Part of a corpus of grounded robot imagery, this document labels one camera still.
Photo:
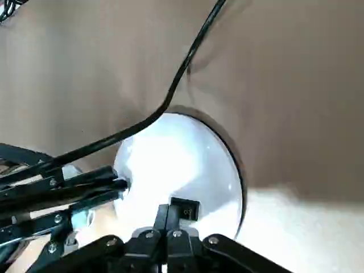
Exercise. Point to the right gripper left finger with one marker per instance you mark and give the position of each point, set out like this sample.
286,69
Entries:
142,253

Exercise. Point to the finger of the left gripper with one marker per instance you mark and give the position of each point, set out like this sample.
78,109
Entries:
42,216
91,173

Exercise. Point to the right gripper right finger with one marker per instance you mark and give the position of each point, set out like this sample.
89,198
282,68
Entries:
187,253

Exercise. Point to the white desk lamp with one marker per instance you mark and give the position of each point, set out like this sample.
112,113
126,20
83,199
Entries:
185,156

